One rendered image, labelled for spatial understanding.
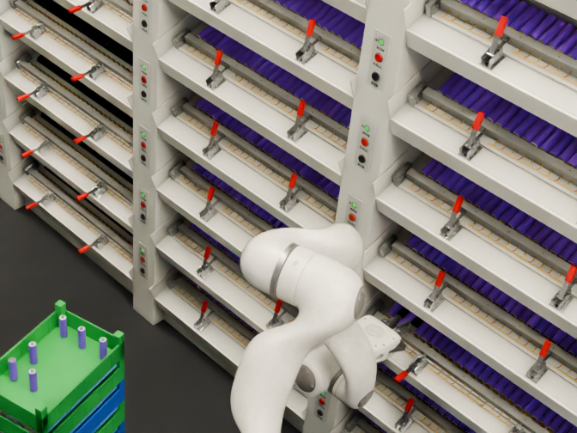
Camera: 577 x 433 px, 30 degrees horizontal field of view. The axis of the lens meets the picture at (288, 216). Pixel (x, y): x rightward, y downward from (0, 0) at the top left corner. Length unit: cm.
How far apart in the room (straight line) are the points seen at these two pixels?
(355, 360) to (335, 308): 36
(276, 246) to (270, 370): 21
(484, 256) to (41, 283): 162
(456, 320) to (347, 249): 46
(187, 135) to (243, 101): 27
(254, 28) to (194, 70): 27
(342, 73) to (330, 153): 20
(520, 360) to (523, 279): 20
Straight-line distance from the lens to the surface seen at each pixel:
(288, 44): 233
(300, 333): 181
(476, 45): 201
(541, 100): 192
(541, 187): 204
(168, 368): 311
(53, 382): 265
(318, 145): 238
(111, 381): 271
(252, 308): 283
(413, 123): 214
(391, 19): 207
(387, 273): 238
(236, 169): 262
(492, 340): 229
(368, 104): 218
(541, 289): 213
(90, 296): 332
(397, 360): 249
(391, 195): 227
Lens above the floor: 229
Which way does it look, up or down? 39 degrees down
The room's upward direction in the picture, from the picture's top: 7 degrees clockwise
